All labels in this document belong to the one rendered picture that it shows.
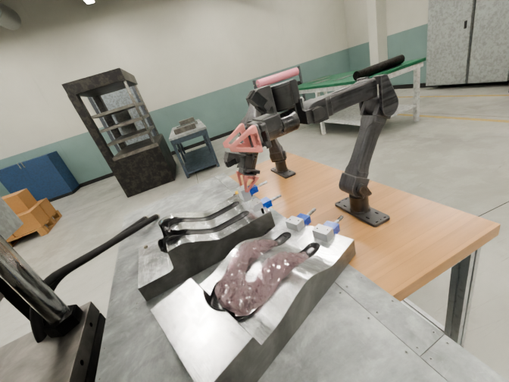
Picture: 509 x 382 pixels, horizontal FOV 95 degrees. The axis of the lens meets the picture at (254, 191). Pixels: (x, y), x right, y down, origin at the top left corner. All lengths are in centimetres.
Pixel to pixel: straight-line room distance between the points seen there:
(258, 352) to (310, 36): 826
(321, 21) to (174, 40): 426
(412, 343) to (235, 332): 34
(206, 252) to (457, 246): 72
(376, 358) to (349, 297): 14
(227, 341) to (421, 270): 50
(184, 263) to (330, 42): 836
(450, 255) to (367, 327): 30
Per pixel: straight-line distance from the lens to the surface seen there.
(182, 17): 756
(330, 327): 63
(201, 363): 53
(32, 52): 801
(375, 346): 61
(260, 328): 57
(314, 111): 66
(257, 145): 58
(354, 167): 83
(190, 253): 82
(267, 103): 62
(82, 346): 100
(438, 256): 79
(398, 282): 71
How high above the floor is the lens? 133
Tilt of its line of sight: 25 degrees down
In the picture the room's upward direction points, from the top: 18 degrees counter-clockwise
